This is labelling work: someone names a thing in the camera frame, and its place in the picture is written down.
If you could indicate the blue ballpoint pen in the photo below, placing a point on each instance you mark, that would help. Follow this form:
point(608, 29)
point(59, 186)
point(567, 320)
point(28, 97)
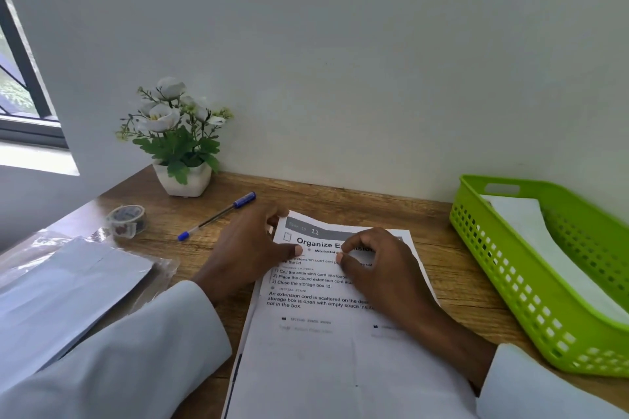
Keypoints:
point(244, 199)

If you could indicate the person's right forearm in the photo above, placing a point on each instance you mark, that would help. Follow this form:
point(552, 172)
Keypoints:
point(516, 384)

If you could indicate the white window sill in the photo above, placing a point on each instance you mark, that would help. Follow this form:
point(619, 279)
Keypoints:
point(34, 158)

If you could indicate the person's left forearm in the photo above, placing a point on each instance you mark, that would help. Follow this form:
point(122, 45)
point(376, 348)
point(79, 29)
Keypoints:
point(137, 360)

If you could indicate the green plastic basket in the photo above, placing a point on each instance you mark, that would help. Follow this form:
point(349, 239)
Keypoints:
point(530, 315)

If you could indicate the potted white flower plant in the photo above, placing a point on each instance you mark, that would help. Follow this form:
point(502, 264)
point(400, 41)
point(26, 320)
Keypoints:
point(177, 148)

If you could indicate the patterned tape roll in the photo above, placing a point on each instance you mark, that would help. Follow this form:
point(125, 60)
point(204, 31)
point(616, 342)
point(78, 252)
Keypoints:
point(123, 224)

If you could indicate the black framed window with grille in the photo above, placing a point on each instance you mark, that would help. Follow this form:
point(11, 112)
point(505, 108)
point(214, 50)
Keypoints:
point(29, 131)

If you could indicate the stack of printed papers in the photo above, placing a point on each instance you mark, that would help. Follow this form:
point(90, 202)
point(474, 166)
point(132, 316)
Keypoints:
point(319, 369)

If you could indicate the person's left hand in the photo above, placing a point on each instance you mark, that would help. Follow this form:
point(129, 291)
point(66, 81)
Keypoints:
point(241, 251)

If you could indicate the person's right hand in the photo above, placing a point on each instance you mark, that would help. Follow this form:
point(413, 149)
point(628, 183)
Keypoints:
point(388, 276)

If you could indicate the long white envelope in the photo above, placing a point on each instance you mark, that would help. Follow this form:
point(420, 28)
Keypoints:
point(550, 247)

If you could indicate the plastic-wrapped white envelope pack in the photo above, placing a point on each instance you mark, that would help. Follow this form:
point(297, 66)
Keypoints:
point(64, 296)

